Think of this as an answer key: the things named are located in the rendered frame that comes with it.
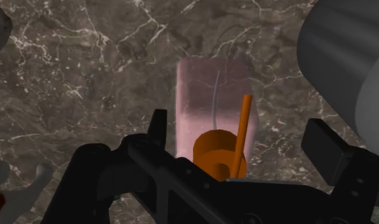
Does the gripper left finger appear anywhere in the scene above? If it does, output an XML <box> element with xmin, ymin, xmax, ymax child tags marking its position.
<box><xmin>39</xmin><ymin>108</ymin><xmax>231</xmax><ymax>224</ymax></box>

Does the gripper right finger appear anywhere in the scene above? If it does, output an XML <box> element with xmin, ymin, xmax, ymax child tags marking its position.
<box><xmin>301</xmin><ymin>118</ymin><xmax>379</xmax><ymax>224</ymax></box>

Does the pink soap dispenser orange pump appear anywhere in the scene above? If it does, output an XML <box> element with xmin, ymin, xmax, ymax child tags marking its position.
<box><xmin>175</xmin><ymin>55</ymin><xmax>260</xmax><ymax>183</ymax></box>

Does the large grey cylinder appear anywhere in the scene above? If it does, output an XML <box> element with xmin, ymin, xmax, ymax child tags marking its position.
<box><xmin>296</xmin><ymin>0</ymin><xmax>379</xmax><ymax>164</ymax></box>

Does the grey forked utensil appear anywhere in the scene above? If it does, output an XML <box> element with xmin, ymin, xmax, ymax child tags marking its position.
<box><xmin>0</xmin><ymin>160</ymin><xmax>55</xmax><ymax>224</ymax></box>

